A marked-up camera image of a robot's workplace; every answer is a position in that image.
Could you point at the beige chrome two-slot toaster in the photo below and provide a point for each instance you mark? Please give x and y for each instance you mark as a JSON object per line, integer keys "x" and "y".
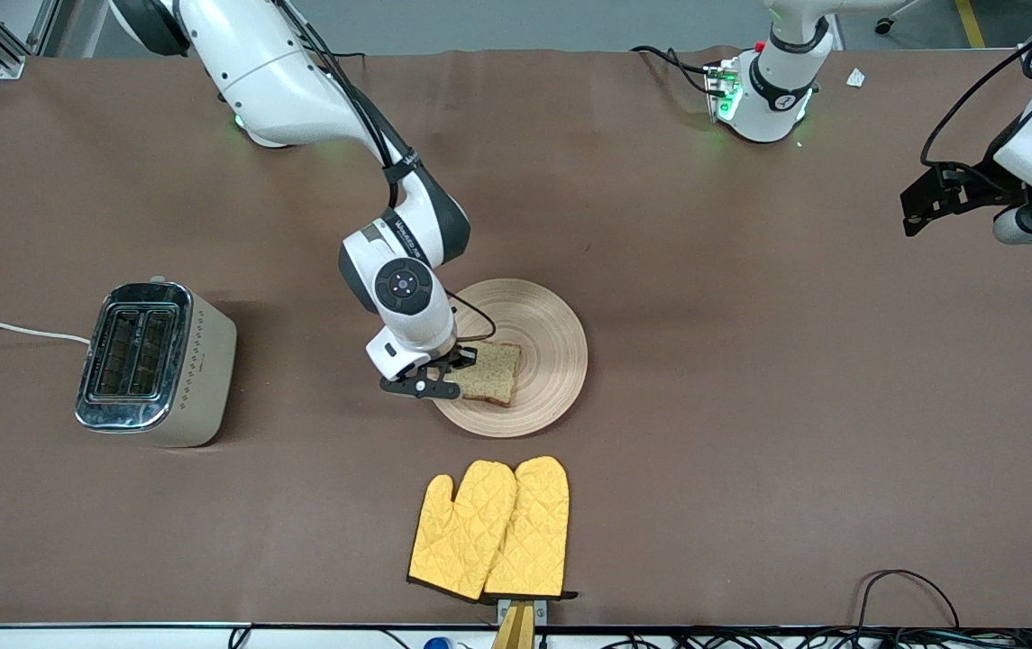
{"x": 196, "y": 379}

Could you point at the yellow quilted oven mitt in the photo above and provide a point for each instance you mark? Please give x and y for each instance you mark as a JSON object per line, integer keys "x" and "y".
{"x": 538, "y": 532}
{"x": 461, "y": 532}

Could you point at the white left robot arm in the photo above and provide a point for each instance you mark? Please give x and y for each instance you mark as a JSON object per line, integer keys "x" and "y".
{"x": 777, "y": 90}

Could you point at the brown bread slice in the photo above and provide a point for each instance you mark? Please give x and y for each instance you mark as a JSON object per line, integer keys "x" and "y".
{"x": 497, "y": 379}

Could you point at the small white paper scrap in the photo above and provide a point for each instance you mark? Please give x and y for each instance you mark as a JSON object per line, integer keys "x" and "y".
{"x": 855, "y": 77}

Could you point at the robot right gripper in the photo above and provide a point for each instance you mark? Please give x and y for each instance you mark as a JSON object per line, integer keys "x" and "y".
{"x": 459, "y": 359}

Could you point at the wooden clamp with metal bracket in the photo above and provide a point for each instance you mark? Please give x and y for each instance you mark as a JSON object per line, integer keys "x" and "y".
{"x": 516, "y": 626}

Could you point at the round wooden plate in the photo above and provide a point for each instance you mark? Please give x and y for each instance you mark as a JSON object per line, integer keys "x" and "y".
{"x": 552, "y": 333}

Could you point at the robot left gripper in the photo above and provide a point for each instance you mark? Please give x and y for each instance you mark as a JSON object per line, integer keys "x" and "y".
{"x": 975, "y": 178}

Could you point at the black caster wheel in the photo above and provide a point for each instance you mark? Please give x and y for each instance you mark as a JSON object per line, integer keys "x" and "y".
{"x": 883, "y": 26}

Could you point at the brown table cover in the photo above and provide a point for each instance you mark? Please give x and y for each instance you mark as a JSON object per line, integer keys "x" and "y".
{"x": 750, "y": 315}

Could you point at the small blue cap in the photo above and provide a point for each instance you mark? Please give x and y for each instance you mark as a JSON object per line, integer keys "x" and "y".
{"x": 437, "y": 644}

